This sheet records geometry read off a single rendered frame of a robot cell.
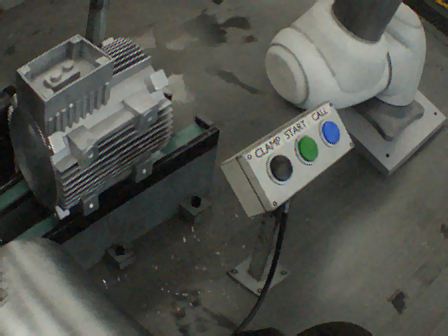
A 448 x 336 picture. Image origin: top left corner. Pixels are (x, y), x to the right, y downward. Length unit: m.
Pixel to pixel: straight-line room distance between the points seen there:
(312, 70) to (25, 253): 0.62
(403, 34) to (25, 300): 0.90
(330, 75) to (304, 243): 0.26
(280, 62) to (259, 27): 0.48
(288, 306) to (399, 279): 0.21
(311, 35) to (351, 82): 0.10
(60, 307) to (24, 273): 0.05
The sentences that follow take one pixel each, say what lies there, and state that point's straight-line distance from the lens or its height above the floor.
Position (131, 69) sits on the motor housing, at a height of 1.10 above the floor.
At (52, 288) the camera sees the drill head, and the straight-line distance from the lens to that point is 0.63.
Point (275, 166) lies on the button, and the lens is 0.87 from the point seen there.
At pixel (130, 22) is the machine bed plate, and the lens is 1.61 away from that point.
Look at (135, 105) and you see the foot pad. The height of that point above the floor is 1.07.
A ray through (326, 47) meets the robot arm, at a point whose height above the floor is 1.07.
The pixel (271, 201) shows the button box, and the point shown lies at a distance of 0.87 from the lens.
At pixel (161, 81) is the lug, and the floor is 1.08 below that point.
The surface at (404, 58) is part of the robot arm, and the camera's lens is 1.27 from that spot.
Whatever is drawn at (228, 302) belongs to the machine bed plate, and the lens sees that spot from 1.07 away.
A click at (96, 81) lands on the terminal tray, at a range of 0.89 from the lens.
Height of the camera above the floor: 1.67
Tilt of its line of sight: 44 degrees down
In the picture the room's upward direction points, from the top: 9 degrees clockwise
